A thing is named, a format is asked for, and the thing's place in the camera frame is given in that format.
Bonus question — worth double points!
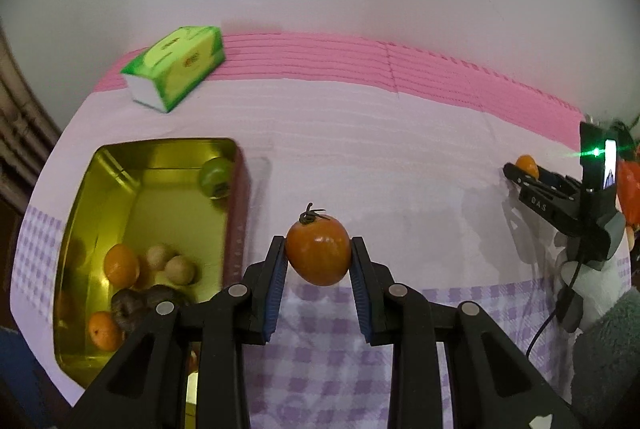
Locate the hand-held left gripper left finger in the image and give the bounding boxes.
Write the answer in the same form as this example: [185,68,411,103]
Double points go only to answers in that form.
[72,236,289,429]

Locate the pink foam mat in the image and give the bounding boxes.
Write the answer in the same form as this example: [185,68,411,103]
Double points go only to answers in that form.
[92,30,586,144]

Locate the green tissue pack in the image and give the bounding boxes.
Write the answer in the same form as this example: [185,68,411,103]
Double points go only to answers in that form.
[120,25,224,114]

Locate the dark blue cloth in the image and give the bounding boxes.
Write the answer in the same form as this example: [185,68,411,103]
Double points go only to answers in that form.
[0,326,76,429]

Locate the person's right hand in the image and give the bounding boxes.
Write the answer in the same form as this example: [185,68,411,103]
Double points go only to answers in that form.
[557,234,631,330]

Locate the grey fleece sleeved forearm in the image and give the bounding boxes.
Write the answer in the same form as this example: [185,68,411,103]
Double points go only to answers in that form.
[570,289,640,420]

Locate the small orange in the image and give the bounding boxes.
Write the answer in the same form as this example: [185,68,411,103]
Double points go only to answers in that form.
[103,244,141,287]
[88,311,123,351]

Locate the dark mangosteen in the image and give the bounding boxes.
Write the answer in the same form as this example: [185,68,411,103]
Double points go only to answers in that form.
[111,289,151,332]
[142,285,193,310]

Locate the green lime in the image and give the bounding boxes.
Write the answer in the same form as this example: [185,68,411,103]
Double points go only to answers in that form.
[198,157,235,200]

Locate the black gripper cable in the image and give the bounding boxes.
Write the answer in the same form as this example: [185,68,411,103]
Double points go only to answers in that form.
[525,259,587,357]

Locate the maroon and gold tin box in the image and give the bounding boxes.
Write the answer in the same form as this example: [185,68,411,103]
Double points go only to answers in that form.
[52,138,251,429]

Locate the large orange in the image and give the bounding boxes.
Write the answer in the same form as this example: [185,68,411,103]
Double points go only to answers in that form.
[515,154,540,180]

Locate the brown longan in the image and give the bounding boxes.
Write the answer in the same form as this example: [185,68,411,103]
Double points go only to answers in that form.
[145,244,177,272]
[165,255,196,286]

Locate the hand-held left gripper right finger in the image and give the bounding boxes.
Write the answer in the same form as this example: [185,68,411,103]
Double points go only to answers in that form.
[349,236,583,429]

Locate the orange plastic bag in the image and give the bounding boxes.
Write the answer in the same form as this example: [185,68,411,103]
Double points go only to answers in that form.
[617,159,640,230]

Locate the orange-red tomato with stem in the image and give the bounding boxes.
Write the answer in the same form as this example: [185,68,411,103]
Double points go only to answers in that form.
[285,203,352,287]

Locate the purple checked tablecloth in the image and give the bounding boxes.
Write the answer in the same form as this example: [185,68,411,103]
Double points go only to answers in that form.
[10,74,631,429]

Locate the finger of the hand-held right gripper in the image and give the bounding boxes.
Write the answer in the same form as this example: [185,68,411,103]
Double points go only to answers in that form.
[537,166,583,198]
[502,162,540,194]

